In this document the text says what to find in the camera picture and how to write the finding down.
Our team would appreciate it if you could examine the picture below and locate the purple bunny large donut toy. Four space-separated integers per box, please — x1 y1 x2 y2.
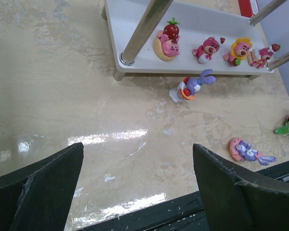
228 138 277 166

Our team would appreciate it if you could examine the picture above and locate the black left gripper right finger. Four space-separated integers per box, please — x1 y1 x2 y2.
193 144 289 231

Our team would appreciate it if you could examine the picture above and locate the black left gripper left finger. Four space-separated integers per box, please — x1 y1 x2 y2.
0 142 84 231

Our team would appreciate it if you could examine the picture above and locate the white two-tier shelf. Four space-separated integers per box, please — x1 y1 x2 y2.
102 0 289 81

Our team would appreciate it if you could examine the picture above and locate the pink bear santa hat toy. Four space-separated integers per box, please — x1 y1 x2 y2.
192 37 225 64

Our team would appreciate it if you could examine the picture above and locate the red box behind shelf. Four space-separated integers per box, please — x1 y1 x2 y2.
238 0 259 18

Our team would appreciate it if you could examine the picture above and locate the pink bear cake toy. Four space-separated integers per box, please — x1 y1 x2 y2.
247 44 281 69

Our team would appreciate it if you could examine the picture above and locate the pink bear strawberry donut toy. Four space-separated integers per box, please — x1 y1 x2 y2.
153 17 180 62

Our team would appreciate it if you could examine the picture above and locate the pink bear sunflower toy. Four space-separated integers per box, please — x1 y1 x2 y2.
223 37 252 66

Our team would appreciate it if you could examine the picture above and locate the black table front frame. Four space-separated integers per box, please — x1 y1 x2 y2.
87 161 289 231

